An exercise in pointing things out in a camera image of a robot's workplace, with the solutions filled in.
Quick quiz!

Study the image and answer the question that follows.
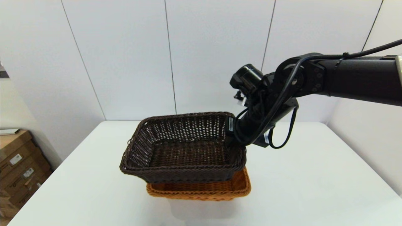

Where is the dark brown wicker basket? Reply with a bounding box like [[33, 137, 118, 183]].
[[119, 112, 247, 184]]

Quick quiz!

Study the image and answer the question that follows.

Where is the orange wicker basket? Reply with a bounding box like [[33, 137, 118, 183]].
[[146, 167, 252, 201]]

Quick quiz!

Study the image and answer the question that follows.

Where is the brown cardboard box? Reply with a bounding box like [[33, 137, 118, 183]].
[[0, 131, 40, 162], [0, 148, 51, 186], [0, 171, 53, 209]]

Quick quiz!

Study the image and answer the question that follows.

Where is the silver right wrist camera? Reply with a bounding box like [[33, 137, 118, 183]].
[[234, 90, 248, 106]]

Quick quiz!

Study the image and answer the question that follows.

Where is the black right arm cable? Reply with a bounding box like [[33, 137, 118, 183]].
[[234, 39, 402, 149]]

